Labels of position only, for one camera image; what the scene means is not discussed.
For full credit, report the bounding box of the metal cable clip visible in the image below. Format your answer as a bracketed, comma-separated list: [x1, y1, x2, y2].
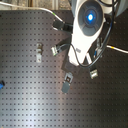
[36, 42, 42, 63]

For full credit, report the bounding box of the black perforated breadboard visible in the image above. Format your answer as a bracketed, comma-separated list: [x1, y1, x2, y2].
[0, 10, 128, 128]

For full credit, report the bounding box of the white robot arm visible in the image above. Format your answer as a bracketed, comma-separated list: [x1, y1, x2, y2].
[61, 0, 104, 93]

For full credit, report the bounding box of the black cable with plug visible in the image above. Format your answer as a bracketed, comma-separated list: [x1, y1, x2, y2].
[89, 0, 118, 80]

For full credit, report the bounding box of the black cable with connector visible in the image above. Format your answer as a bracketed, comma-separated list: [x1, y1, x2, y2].
[50, 43, 72, 57]

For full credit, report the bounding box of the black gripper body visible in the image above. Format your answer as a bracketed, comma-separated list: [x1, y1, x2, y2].
[62, 56, 80, 75]

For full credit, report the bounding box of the white cable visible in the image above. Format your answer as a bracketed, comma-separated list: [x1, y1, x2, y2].
[32, 8, 128, 53]

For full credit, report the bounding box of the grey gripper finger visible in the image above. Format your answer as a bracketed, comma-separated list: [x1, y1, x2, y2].
[61, 72, 73, 93]

